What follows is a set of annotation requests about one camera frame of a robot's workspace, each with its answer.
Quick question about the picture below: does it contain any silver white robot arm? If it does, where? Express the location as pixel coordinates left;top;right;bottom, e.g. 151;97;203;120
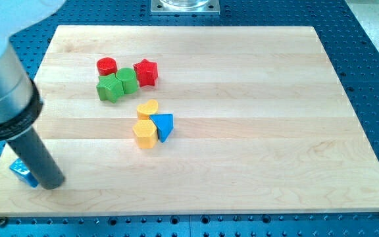
0;0;65;141

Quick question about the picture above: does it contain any yellow hexagon block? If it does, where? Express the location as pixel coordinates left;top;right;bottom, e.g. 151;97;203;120
132;120;158;149

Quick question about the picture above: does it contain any blue triangle block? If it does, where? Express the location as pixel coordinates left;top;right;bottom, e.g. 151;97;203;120
149;114;174;143

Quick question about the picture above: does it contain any yellow heart block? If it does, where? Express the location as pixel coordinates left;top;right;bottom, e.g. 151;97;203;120
136;99;159;120

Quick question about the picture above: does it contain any light wooden board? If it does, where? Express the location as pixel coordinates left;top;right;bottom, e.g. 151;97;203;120
0;25;379;217

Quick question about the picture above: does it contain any red star block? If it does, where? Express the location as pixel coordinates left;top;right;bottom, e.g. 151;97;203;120
133;59;159;87

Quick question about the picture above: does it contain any green cylinder block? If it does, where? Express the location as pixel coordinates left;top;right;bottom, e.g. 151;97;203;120
116;68;139;94

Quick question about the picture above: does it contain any green star block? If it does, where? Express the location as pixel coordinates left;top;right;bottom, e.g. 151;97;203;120
96;73;124;103

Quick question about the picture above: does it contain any red cylinder block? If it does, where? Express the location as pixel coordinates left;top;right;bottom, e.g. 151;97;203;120
96;57;118;76

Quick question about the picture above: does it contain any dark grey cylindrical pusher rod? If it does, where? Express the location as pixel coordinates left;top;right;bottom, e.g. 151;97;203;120
8;127;65;190

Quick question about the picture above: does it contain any blue cube block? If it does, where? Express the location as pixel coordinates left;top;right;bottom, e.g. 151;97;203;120
9;159;39;188

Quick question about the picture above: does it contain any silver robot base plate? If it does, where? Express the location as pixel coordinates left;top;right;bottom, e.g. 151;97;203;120
150;0;220;15

